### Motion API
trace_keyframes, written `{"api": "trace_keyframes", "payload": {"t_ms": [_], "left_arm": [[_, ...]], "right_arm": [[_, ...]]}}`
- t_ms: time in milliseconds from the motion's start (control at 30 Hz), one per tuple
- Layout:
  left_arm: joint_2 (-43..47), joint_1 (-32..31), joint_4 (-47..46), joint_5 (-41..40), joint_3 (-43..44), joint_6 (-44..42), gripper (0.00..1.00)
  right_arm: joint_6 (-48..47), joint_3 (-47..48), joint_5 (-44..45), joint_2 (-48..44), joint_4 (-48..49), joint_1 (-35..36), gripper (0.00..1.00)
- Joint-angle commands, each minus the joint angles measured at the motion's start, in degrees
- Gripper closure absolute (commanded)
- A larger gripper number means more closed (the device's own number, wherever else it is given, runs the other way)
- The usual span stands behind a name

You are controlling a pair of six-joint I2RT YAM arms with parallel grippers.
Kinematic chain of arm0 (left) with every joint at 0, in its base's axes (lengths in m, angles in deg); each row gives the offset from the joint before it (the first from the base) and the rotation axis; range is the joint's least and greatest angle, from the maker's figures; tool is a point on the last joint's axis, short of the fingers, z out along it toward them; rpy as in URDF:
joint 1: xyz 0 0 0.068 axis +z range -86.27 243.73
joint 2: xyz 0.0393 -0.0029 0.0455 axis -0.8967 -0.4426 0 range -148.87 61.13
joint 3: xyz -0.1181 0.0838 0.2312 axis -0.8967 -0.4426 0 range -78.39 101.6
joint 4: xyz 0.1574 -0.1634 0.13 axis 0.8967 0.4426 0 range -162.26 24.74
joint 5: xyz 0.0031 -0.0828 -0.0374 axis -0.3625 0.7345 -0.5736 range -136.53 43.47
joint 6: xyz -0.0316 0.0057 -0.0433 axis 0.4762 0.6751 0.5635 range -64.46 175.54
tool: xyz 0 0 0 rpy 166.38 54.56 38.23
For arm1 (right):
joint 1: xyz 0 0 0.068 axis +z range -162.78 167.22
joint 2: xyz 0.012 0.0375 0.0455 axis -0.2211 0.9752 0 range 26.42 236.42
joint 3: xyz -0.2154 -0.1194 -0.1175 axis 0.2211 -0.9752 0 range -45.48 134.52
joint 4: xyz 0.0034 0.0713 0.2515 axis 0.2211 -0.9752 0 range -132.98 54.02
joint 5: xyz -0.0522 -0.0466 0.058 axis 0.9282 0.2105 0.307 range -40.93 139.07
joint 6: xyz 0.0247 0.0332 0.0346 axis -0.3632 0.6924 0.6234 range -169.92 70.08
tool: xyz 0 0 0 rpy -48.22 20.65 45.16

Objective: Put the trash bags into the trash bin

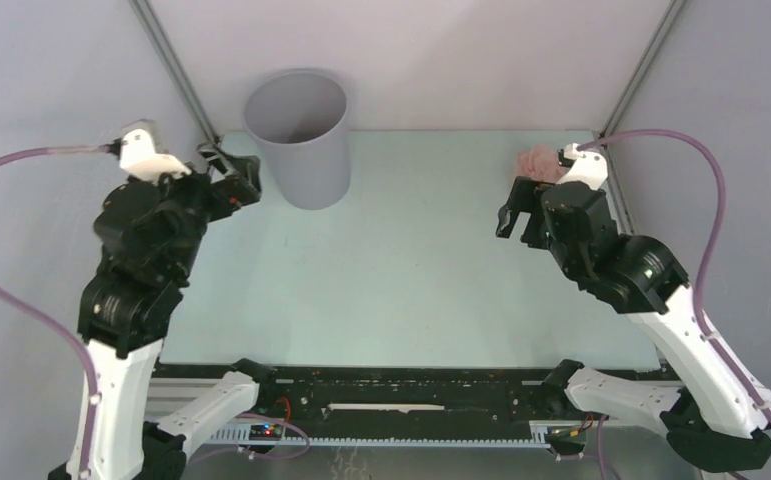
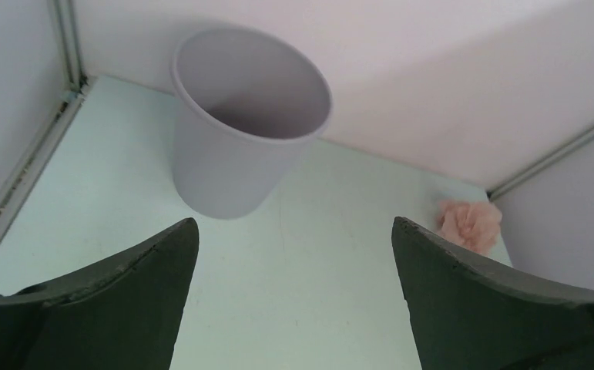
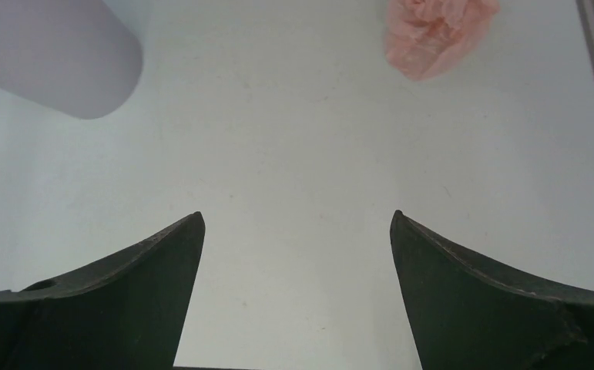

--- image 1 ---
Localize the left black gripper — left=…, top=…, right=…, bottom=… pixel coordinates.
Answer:
left=146, top=137, right=265, bottom=275

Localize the pink plastic trash bag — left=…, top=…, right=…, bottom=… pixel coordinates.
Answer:
left=514, top=145, right=568, bottom=184

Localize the grey trash bin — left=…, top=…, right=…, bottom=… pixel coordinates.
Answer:
left=242, top=68, right=351, bottom=210

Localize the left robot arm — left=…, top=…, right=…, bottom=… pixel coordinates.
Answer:
left=51, top=144, right=277, bottom=479

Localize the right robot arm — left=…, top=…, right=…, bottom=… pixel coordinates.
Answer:
left=496, top=177, right=771, bottom=473

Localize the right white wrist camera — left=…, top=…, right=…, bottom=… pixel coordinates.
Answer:
left=556, top=143, right=608, bottom=190

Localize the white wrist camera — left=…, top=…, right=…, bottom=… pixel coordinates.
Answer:
left=556, top=143, right=608, bottom=190
left=118, top=119, right=193, bottom=185

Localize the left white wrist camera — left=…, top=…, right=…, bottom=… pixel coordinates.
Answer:
left=118, top=119, right=193, bottom=185

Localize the right aluminium frame post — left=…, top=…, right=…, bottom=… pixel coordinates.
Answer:
left=598, top=0, right=691, bottom=138

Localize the aluminium frame post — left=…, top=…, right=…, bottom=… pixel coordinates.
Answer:
left=128, top=0, right=221, bottom=146
left=598, top=0, right=691, bottom=138

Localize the left aluminium frame post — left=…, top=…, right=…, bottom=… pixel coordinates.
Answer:
left=128, top=0, right=221, bottom=146

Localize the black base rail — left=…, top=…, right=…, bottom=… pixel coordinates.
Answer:
left=153, top=362, right=684, bottom=446

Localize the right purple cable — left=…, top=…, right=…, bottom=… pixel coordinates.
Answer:
left=577, top=128, right=771, bottom=480

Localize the purple cable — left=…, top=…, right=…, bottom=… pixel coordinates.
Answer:
left=577, top=128, right=771, bottom=480
left=0, top=144, right=113, bottom=480

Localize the white cable duct strip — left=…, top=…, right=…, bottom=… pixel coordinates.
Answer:
left=206, top=423, right=559, bottom=450

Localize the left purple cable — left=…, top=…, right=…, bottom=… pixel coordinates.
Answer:
left=0, top=144, right=113, bottom=480

